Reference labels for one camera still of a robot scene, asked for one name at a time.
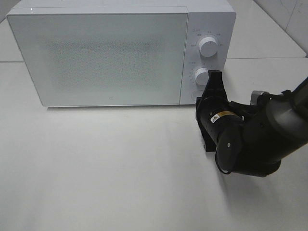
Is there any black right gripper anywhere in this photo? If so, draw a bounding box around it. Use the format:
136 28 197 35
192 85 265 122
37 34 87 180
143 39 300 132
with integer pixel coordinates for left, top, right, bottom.
196 70 243 152

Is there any white timer knob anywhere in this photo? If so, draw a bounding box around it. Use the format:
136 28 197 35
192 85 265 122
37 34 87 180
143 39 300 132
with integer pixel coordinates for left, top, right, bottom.
194 68 209 86

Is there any white microwave door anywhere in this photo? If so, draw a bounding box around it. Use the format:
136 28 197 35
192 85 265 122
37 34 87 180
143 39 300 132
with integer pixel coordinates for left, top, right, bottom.
8 13 187 107

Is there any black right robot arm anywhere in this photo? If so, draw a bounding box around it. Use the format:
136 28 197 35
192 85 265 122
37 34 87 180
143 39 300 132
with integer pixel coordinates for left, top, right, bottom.
195 70 308 177

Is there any round white door button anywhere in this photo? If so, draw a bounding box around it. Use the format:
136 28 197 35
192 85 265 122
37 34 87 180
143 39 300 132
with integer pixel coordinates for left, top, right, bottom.
192 90 204 102

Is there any white upper power knob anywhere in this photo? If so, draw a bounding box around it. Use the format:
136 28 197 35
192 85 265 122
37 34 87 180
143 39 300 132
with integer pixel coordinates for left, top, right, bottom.
198 35 218 57

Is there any white microwave oven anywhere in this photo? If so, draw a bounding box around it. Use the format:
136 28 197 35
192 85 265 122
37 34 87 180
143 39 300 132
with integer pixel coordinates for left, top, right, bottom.
6 0 236 107

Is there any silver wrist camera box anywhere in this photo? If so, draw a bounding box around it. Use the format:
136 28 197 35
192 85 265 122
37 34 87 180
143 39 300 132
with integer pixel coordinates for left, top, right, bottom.
250 90 268 106

